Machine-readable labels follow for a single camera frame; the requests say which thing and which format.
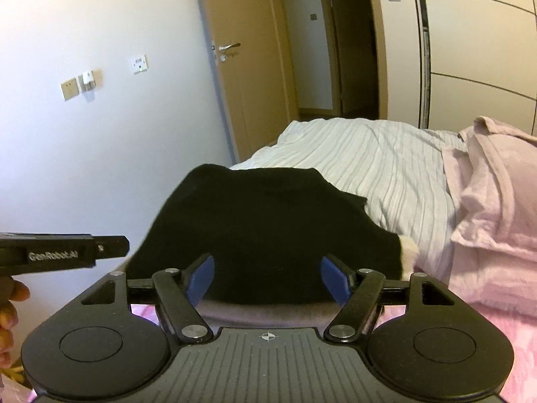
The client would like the brown wooden door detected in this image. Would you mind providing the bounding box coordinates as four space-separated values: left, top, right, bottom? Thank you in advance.
196 0 300 164

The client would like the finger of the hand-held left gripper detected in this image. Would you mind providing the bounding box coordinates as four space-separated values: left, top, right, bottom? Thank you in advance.
93 236 130 260

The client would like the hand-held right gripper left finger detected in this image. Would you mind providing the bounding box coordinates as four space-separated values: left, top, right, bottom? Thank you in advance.
80 253 216 344

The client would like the black garment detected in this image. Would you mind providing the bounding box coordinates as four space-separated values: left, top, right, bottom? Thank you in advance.
126 164 420 305

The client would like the grey striped duvet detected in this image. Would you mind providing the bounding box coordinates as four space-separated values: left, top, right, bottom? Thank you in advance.
231 118 468 278

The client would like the folded mauve garment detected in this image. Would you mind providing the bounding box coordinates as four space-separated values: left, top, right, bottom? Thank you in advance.
197 298 349 332

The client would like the pink rose blanket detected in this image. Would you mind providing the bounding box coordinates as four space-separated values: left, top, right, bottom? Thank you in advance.
130 298 537 403

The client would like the person's left hand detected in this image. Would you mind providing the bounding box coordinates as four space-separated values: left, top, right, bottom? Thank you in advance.
0 277 31 370

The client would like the white wardrobe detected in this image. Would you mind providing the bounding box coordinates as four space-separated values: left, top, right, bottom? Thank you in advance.
413 0 537 139

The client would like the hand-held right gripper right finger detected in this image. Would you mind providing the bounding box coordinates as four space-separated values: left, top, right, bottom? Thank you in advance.
320 253 457 344

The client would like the pink pillow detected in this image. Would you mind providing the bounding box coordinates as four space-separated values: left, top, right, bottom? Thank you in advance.
442 116 537 317

